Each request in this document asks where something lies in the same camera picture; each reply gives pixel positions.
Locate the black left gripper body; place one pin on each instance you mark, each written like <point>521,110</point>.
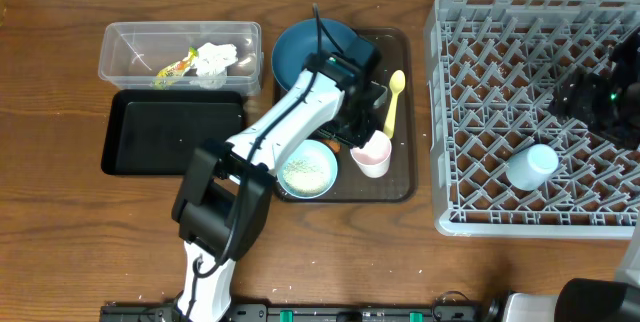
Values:
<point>354,128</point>

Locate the pink plastic cup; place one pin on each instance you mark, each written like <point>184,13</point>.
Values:
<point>374,157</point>

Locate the white tissue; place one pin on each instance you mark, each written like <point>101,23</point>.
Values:
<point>211,65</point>

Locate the light blue plastic cup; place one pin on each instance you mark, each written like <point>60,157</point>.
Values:
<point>530,168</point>

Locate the yellow green snack wrapper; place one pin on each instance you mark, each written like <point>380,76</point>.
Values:
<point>175,71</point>

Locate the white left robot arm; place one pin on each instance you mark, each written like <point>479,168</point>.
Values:
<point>223,200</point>

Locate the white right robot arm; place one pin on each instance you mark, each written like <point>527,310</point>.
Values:
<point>609,106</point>

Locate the grey dishwasher rack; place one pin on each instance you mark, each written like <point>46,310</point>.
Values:
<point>492,66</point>

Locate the black waste tray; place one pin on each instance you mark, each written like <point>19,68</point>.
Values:
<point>155,132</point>

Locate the clear plastic waste bin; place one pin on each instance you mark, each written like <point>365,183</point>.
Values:
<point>132,53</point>

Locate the orange carrot piece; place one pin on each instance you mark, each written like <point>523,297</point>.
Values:
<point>333,145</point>

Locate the yellow plastic spoon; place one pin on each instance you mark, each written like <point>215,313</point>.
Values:
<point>396,86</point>

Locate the light blue bowl with rice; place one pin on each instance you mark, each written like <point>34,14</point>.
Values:
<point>309,172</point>

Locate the dark brown serving tray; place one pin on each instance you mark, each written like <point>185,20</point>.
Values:
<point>400,181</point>

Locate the dark blue plate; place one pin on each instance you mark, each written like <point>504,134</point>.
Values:
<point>297,42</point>

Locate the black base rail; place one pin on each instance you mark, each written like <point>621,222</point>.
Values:
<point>449,307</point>

